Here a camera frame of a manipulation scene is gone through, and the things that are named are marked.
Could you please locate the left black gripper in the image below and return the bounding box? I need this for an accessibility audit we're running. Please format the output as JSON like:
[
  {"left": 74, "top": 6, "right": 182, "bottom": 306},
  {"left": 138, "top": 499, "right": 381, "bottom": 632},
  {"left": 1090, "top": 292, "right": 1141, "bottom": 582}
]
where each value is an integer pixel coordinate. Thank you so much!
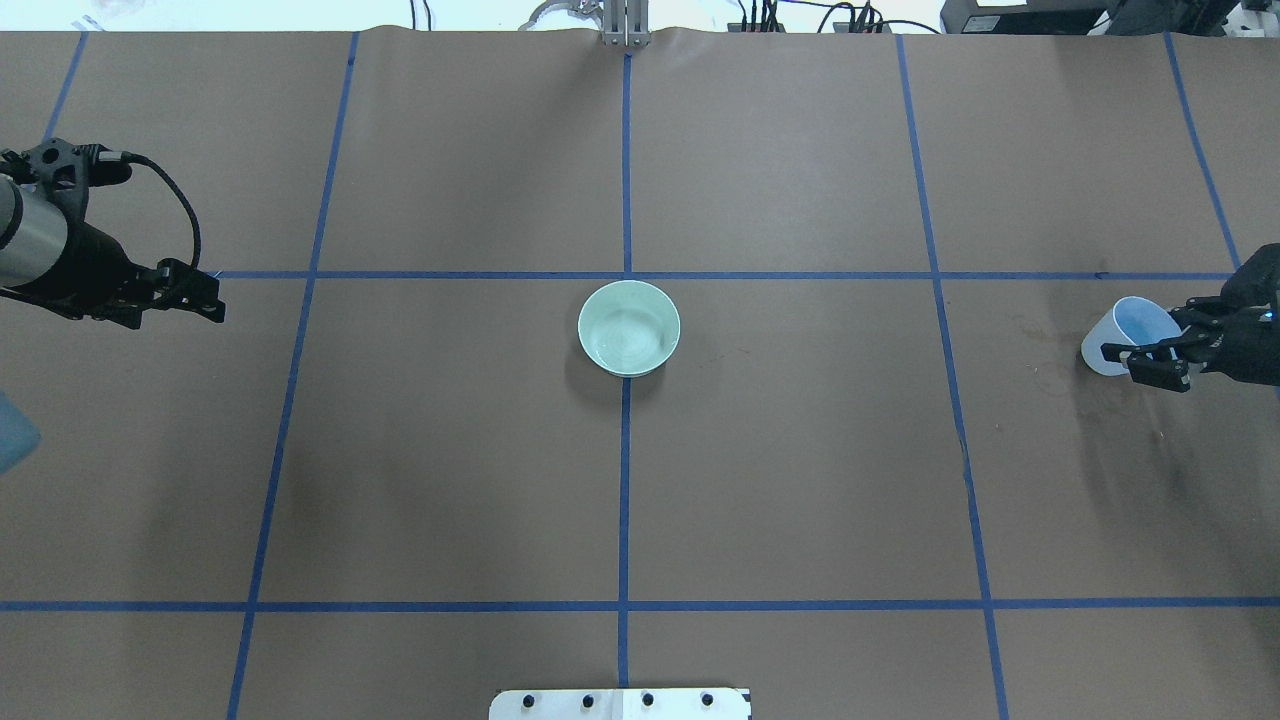
[{"left": 29, "top": 223, "right": 227, "bottom": 329}]

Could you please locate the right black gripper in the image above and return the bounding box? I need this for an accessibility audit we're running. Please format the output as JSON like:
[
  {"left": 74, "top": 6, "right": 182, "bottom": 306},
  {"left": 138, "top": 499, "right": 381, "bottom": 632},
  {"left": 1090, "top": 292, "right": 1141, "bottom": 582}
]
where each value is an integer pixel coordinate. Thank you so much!
[{"left": 1100, "top": 243, "right": 1279, "bottom": 393}]

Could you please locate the light blue plastic cup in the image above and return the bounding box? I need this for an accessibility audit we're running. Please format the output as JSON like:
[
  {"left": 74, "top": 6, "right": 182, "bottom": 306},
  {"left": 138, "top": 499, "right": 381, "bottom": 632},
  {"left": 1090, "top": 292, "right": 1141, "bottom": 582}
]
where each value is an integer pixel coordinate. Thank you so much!
[{"left": 1080, "top": 296, "right": 1181, "bottom": 377}]

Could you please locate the light green bowl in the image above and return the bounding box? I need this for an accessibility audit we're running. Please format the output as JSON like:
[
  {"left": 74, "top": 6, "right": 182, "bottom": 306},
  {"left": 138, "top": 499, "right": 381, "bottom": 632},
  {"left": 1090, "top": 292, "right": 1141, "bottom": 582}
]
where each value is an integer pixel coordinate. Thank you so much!
[{"left": 576, "top": 281, "right": 684, "bottom": 379}]

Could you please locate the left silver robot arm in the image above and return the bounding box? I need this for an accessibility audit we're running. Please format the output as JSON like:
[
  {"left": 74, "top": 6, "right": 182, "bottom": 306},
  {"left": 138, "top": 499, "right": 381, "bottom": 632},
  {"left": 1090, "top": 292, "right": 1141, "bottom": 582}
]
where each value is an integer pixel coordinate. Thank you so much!
[{"left": 1, "top": 178, "right": 227, "bottom": 331}]

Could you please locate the black box with label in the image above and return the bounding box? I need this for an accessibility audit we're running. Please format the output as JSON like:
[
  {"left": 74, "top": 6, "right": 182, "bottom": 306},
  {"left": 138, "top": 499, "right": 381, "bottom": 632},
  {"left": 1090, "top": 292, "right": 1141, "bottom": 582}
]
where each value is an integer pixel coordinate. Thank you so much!
[{"left": 940, "top": 1, "right": 1108, "bottom": 36}]

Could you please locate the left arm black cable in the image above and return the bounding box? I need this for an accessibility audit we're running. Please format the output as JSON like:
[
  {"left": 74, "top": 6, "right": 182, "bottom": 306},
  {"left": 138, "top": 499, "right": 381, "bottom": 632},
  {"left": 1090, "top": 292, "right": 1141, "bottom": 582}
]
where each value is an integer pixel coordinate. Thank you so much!
[{"left": 120, "top": 152, "right": 204, "bottom": 272}]

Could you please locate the aluminium frame post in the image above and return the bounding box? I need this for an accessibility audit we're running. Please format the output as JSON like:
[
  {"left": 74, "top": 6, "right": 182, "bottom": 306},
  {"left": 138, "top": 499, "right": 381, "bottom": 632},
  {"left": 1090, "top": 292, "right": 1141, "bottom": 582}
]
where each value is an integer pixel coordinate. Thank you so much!
[{"left": 598, "top": 0, "right": 652, "bottom": 49}]

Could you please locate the white central pedestal column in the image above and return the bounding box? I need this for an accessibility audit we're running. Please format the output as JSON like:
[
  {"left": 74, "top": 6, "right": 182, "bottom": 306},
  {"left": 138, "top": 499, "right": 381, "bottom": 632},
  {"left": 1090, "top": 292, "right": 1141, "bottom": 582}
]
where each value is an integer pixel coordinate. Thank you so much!
[{"left": 488, "top": 687, "right": 753, "bottom": 719}]

